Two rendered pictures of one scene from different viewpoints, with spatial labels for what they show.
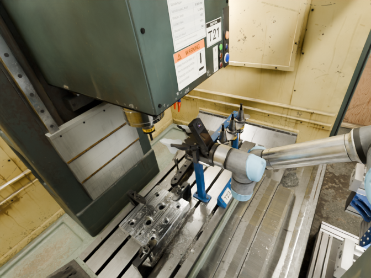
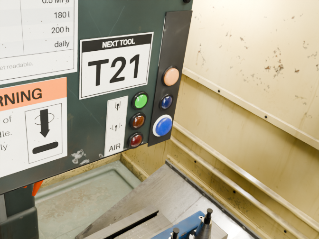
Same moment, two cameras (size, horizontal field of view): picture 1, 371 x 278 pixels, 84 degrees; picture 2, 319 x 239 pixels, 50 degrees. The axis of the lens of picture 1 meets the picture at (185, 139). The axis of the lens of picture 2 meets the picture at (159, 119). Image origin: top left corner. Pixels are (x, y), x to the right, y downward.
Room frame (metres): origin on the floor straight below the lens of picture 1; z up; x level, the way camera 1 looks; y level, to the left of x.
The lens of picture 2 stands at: (0.37, -0.24, 1.91)
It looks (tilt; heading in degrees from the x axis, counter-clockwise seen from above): 30 degrees down; 5
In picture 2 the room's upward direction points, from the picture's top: 9 degrees clockwise
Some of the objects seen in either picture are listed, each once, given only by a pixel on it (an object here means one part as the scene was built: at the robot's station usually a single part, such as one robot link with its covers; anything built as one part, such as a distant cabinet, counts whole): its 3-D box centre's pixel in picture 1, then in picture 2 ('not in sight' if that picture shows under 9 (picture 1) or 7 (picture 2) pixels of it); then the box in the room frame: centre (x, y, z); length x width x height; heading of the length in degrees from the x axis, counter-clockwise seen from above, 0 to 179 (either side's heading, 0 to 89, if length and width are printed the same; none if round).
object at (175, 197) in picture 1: (181, 193); not in sight; (0.72, 0.07, 0.97); 0.13 x 0.03 x 0.15; 139
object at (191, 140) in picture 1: (201, 149); not in sight; (0.55, -0.05, 1.43); 0.12 x 0.08 x 0.09; 49
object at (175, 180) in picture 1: (183, 172); not in sight; (0.92, 0.05, 0.93); 0.26 x 0.05 x 0.06; 144
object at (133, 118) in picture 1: (141, 103); not in sight; (0.72, 0.14, 1.56); 0.16 x 0.16 x 0.12
